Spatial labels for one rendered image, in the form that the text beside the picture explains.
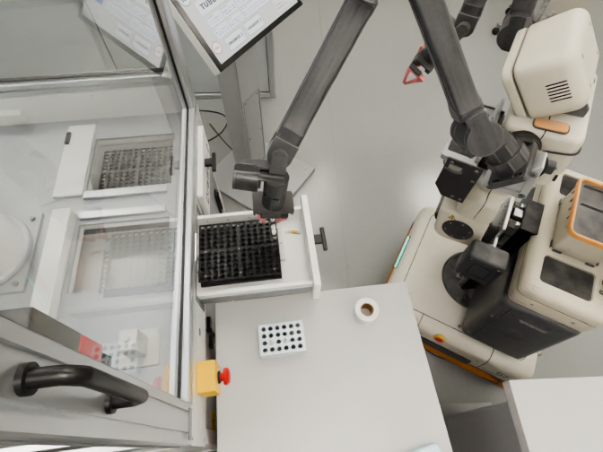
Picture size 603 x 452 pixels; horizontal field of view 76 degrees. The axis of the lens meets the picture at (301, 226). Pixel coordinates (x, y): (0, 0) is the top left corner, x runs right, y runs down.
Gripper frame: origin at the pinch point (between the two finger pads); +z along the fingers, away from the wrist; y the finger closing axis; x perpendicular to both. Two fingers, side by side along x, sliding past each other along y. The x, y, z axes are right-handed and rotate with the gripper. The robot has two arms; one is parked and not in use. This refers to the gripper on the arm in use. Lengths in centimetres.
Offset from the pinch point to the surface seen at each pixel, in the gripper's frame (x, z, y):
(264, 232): -0.1, 7.2, 1.2
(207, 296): 17.1, 10.1, 17.0
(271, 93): -156, 95, -18
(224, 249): 4.3, 8.5, 12.4
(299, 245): 1.8, 12.2, -9.4
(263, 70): -158, 78, -12
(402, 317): 24.5, 15.7, -38.2
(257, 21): -85, -2, -1
